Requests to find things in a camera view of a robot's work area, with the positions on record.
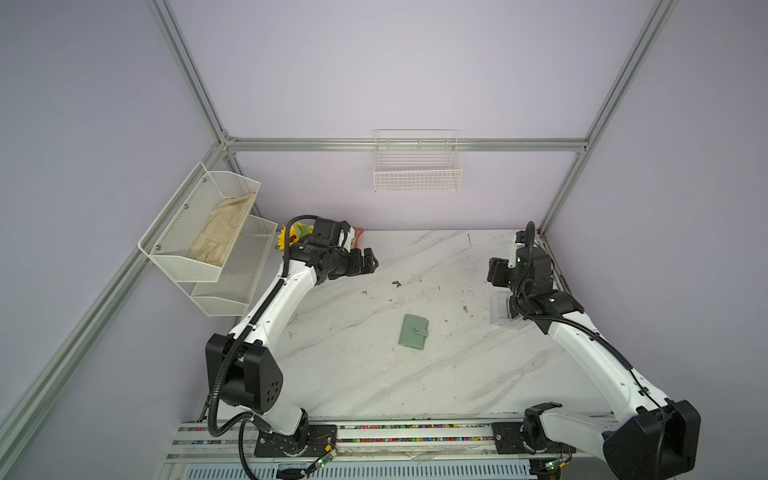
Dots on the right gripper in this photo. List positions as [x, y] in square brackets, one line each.
[498, 271]

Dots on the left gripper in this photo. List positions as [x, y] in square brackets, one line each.
[356, 269]

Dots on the green card holder wallet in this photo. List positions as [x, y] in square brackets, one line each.
[414, 332]

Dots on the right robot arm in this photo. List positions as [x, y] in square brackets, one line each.
[649, 436]

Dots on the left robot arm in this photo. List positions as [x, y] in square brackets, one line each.
[244, 378]

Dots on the clear acrylic card box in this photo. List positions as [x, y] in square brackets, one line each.
[501, 312]

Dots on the orange work glove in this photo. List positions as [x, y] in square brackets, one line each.
[358, 233]

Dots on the yellow sunflower bouquet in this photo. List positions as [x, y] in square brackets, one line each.
[298, 230]

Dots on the white mesh lower shelf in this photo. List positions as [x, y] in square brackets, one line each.
[233, 292]

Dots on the white mesh shelf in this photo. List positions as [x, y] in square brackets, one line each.
[171, 235]
[233, 292]

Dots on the beige cloth in shelf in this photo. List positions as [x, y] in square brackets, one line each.
[213, 244]

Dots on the white mesh upper shelf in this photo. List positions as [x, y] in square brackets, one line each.
[171, 235]

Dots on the white wire wall basket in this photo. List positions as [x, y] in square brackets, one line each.
[416, 161]

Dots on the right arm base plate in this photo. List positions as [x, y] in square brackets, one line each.
[508, 438]

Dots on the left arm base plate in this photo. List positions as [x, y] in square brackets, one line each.
[310, 441]

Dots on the aluminium front rail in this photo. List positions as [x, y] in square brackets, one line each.
[418, 440]

